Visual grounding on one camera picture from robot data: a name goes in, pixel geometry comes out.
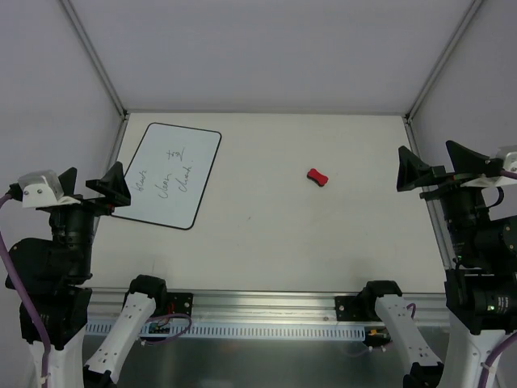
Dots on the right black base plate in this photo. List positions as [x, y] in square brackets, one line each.
[349, 309]

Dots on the white slotted cable duct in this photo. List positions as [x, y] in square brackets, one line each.
[246, 331]

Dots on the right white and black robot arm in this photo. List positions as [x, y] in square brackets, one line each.
[480, 287]

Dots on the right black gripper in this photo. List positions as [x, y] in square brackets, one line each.
[451, 186]

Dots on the left aluminium table edge rail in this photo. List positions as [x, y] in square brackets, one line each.
[114, 151]

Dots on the aluminium mounting rail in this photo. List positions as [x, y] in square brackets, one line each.
[269, 307]

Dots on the right aluminium frame post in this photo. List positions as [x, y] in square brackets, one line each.
[449, 48]

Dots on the aluminium frame post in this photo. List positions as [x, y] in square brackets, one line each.
[85, 41]
[449, 48]

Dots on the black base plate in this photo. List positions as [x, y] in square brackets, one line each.
[179, 303]
[349, 309]

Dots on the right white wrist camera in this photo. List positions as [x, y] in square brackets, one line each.
[496, 171]

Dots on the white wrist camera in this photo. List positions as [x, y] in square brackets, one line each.
[496, 171]
[40, 189]

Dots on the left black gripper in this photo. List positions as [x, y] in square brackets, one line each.
[75, 204]

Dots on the right aluminium table edge rail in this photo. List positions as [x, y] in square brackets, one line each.
[434, 207]

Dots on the aluminium table edge rail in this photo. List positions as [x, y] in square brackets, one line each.
[114, 151]
[434, 207]

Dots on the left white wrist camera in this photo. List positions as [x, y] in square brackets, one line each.
[40, 189]

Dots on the white whiteboard with black rim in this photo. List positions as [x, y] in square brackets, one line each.
[168, 174]

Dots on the left aluminium frame post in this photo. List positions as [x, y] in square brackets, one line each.
[85, 41]

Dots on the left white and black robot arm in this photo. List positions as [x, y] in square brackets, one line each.
[49, 277]

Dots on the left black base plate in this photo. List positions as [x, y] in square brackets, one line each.
[179, 303]

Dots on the red and black whiteboard eraser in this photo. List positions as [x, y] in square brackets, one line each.
[317, 177]

